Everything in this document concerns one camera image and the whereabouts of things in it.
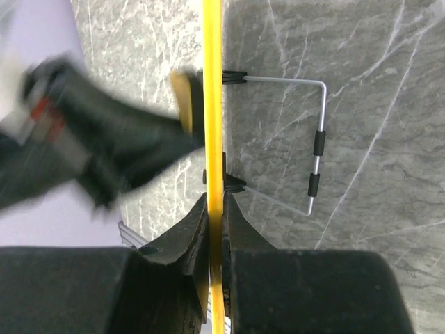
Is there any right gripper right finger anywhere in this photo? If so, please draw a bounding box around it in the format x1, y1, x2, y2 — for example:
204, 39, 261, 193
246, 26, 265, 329
222, 195, 414, 333

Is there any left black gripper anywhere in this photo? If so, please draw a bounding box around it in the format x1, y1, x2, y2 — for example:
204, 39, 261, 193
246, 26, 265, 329
1, 58, 205, 209

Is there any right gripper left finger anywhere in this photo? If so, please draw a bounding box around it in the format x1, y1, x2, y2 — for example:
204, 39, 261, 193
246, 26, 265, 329
1, 196, 209, 333

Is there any yellow bone-shaped eraser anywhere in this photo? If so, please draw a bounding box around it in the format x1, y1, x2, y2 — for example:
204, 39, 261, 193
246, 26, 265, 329
170, 70, 204, 136

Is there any yellow framed whiteboard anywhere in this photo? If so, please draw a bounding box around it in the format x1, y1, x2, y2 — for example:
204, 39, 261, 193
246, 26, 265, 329
202, 1, 225, 333

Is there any aluminium mounting rail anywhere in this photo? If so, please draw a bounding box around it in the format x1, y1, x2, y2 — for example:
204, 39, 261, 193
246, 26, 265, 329
118, 221, 148, 249

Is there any whiteboard wire stand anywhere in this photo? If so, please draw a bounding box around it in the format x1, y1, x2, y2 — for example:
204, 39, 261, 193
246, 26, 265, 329
222, 70, 328, 217

